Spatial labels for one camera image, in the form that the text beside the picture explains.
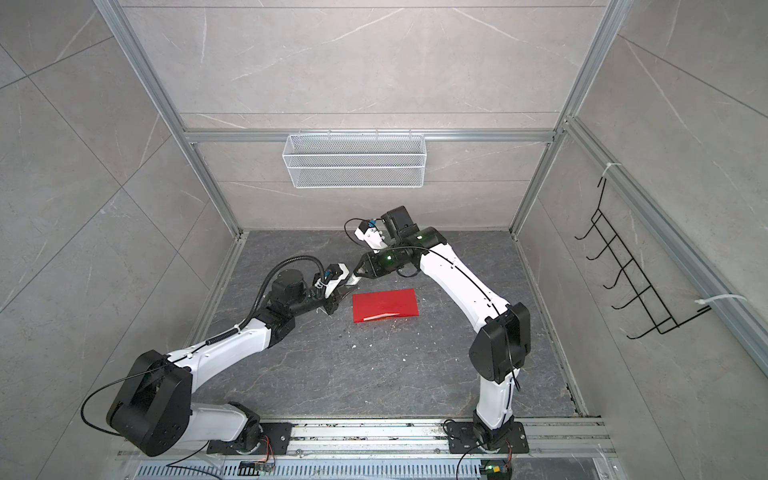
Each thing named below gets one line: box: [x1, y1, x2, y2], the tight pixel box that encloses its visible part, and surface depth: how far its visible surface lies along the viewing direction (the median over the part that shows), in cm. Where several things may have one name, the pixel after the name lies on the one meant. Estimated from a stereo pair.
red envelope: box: [352, 288, 419, 323], surface depth 100 cm
